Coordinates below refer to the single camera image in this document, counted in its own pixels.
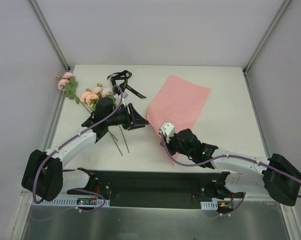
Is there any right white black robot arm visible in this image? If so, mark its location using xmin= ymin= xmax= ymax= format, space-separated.
xmin=160 ymin=129 xmax=301 ymax=206

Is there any aluminium frame post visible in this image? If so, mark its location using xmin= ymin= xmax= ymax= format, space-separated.
xmin=243 ymin=0 xmax=293 ymax=76
xmin=28 ymin=0 xmax=71 ymax=71

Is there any right white cable duct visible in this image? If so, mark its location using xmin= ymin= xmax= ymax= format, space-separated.
xmin=200 ymin=201 xmax=218 ymax=211

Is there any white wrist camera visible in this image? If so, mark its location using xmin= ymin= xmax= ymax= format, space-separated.
xmin=159 ymin=122 xmax=175 ymax=142
xmin=114 ymin=92 xmax=128 ymax=106

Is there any peach fake flower stem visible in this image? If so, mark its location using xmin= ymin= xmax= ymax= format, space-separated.
xmin=80 ymin=87 xmax=124 ymax=157

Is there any left aluminium frame post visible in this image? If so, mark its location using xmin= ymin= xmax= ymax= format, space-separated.
xmin=28 ymin=0 xmax=71 ymax=71

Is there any right aluminium frame post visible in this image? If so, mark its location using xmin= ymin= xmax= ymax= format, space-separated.
xmin=243 ymin=0 xmax=293 ymax=76

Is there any pink wrapping paper sheet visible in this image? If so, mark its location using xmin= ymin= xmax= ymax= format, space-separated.
xmin=146 ymin=74 xmax=212 ymax=166

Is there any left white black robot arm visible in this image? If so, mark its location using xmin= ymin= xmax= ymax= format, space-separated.
xmin=22 ymin=97 xmax=148 ymax=202

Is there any pale pink fake flower stem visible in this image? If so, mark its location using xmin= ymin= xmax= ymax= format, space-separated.
xmin=91 ymin=83 xmax=130 ymax=156

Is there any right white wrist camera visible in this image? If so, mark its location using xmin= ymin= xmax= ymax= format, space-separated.
xmin=159 ymin=122 xmax=175 ymax=142

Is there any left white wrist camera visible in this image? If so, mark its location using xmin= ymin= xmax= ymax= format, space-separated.
xmin=114 ymin=92 xmax=128 ymax=106

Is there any left white cable duct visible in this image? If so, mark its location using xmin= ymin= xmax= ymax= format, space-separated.
xmin=32 ymin=197 xmax=110 ymax=208

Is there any black ribbon gold lettering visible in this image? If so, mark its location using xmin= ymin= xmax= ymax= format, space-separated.
xmin=107 ymin=70 xmax=147 ymax=99

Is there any white cable duct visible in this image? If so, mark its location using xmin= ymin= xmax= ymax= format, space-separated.
xmin=200 ymin=201 xmax=218 ymax=211
xmin=32 ymin=197 xmax=110 ymax=208

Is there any pink fake flower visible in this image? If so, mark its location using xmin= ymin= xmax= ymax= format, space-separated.
xmin=56 ymin=71 xmax=92 ymax=113

